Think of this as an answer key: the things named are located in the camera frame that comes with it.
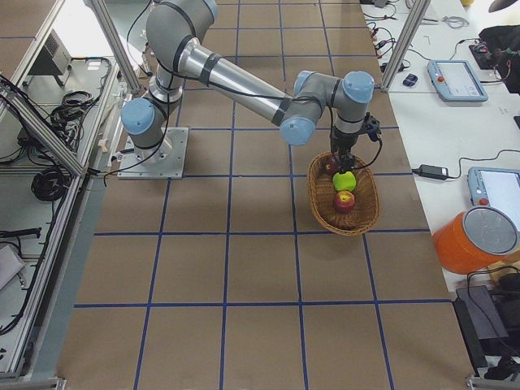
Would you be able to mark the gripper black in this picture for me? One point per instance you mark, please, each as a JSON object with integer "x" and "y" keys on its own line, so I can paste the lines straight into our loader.
{"x": 342, "y": 143}

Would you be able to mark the dark purple apple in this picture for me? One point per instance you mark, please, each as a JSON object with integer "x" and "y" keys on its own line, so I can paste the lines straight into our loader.
{"x": 328, "y": 168}

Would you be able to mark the green apple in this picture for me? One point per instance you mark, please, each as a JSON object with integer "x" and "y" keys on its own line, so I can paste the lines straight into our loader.
{"x": 344, "y": 181}

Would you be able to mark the red yellow apple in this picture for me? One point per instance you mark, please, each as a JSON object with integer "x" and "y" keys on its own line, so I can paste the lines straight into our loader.
{"x": 344, "y": 202}

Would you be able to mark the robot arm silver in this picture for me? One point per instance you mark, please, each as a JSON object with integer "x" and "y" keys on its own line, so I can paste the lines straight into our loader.
{"x": 175, "y": 30}

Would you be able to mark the oval wicker basket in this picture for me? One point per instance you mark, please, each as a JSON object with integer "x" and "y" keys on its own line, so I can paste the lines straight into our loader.
{"x": 321, "y": 194}

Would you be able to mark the black power adapter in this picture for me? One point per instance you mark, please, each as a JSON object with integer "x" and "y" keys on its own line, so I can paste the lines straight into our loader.
{"x": 431, "y": 172}

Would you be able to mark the dark blue mouse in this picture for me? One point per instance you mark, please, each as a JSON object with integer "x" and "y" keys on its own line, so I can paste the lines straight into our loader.
{"x": 410, "y": 80}

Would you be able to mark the far teach pendant blue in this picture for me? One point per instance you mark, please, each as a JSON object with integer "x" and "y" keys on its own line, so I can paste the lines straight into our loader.
{"x": 456, "y": 81}

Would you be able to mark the teach pendant blue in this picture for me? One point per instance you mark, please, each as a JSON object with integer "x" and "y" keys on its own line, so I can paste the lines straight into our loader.
{"x": 494, "y": 187}
{"x": 456, "y": 81}

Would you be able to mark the orange bucket grey lid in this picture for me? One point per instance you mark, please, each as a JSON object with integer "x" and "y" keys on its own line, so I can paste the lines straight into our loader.
{"x": 475, "y": 239}

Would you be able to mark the near teach pendant blue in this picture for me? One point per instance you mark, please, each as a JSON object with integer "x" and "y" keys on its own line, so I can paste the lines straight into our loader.
{"x": 494, "y": 187}

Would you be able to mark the grey control box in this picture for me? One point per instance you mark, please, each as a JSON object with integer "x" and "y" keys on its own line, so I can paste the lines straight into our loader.
{"x": 52, "y": 60}

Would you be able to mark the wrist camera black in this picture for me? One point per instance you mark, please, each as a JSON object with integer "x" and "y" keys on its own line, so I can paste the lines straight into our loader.
{"x": 370, "y": 127}

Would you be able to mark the aluminium frame post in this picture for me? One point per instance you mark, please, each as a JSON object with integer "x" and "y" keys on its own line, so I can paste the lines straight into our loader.
{"x": 410, "y": 27}

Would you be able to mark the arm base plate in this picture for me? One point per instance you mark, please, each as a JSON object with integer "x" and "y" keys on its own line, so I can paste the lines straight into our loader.
{"x": 149, "y": 164}

